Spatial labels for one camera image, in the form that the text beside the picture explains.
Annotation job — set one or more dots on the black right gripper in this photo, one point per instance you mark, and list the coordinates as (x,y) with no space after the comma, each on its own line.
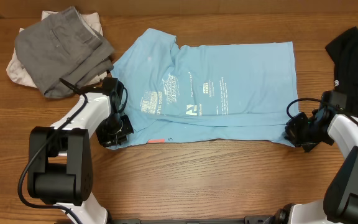
(290,132)

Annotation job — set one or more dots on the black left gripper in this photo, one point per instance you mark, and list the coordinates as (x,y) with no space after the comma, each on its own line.
(106,140)

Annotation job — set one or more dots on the light blue printed t-shirt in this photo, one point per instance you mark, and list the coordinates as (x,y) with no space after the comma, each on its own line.
(187,94)

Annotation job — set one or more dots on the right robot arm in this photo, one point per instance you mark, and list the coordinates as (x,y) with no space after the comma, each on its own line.
(331,124)

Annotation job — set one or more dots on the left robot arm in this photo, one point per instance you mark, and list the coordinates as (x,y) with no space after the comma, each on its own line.
(59,173)

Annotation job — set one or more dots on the grey folded trousers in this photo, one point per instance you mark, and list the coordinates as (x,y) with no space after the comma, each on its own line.
(62,46)

